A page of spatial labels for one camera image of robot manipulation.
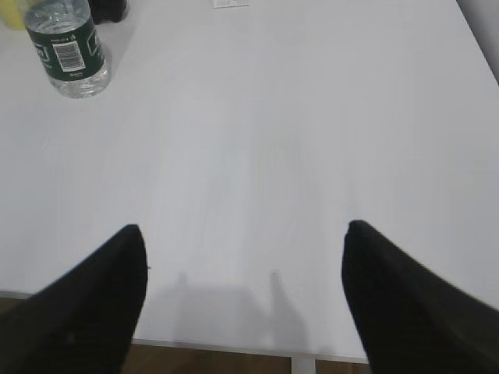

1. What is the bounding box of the yellow paper cup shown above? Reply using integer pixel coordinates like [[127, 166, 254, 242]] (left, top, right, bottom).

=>
[[0, 0, 27, 30]]

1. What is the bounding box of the cola bottle red label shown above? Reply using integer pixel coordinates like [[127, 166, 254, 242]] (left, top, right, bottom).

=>
[[88, 0, 129, 24]]

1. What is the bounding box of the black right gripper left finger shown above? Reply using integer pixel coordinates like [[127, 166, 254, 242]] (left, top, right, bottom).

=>
[[1, 224, 148, 373]]

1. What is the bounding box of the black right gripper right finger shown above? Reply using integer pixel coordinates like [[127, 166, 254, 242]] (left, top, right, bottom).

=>
[[342, 220, 498, 373]]

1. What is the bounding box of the clear water bottle green label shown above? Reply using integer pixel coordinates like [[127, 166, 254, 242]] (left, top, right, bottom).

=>
[[17, 1, 111, 99]]

